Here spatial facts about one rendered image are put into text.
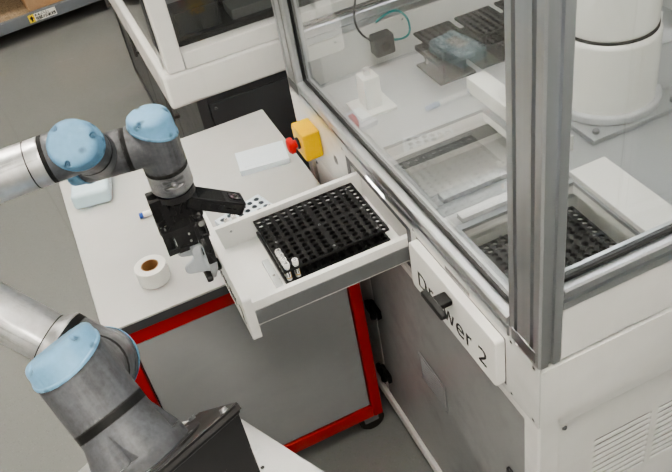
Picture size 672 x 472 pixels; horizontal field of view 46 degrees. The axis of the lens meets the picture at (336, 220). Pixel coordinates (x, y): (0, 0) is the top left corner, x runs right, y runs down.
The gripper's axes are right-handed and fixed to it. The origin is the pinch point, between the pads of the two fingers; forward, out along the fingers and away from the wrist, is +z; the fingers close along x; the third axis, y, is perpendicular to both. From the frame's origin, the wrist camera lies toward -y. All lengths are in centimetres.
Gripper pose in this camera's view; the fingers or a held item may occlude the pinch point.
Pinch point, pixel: (213, 265)
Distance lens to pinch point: 154.6
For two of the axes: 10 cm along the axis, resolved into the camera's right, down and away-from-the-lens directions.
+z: 1.5, 7.6, 6.3
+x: 4.1, 5.4, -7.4
